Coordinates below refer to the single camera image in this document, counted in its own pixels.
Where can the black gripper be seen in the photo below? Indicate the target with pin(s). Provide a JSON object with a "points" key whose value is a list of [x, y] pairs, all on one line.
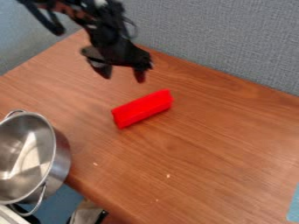
{"points": [[114, 50]]}

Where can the red plastic block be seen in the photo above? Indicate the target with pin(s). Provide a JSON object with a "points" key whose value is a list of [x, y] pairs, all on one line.
{"points": [[142, 108]]}

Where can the metal pot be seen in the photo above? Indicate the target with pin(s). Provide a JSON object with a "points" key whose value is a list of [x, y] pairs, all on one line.
{"points": [[35, 159]]}

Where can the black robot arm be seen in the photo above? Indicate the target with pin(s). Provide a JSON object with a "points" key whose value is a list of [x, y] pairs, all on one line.
{"points": [[90, 14]]}

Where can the white box corner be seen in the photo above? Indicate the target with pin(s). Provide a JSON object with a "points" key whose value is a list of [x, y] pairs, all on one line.
{"points": [[8, 217]]}

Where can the grey metal table bracket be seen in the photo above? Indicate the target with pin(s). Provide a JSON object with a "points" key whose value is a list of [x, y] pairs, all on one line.
{"points": [[87, 213]]}

